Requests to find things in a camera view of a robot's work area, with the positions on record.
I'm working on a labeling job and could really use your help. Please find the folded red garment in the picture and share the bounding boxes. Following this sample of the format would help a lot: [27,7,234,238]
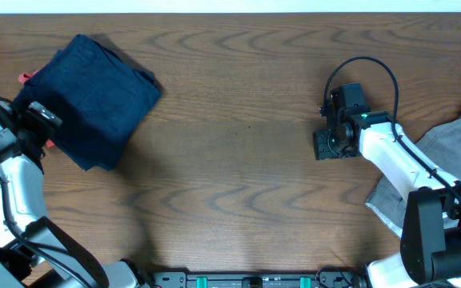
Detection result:
[18,70,55,148]

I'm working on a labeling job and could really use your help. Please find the navy blue shorts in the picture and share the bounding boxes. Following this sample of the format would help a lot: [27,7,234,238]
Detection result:
[14,34,161,170]

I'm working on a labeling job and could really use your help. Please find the grey shorts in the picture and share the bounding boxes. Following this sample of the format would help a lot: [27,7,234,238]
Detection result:
[365,115,461,237]

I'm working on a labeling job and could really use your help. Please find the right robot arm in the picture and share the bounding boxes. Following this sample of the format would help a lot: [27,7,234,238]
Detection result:
[314,83,461,287]

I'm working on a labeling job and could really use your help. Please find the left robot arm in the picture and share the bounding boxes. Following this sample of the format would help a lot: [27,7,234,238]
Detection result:
[0,98,145,288]

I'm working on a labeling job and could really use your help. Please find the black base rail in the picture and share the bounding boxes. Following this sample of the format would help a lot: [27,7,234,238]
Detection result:
[148,266,371,288]

